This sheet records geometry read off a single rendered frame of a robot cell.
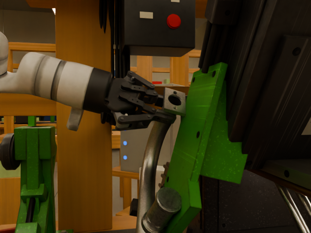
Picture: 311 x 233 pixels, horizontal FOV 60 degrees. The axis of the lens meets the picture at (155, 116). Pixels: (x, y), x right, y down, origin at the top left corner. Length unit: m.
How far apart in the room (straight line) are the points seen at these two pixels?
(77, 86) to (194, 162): 0.21
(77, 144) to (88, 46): 0.26
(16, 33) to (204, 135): 10.85
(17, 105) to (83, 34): 0.27
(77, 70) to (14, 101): 0.42
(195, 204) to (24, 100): 0.61
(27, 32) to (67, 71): 10.60
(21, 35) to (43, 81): 10.62
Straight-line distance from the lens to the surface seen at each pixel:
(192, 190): 0.37
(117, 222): 0.84
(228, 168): 0.41
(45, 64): 0.46
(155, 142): 0.53
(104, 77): 0.45
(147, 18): 0.66
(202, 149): 0.38
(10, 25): 11.24
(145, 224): 0.43
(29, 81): 0.46
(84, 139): 0.73
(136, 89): 0.48
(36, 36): 10.95
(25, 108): 0.84
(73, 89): 0.45
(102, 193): 0.76
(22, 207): 0.62
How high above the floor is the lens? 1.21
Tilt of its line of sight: 2 degrees down
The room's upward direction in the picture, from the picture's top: straight up
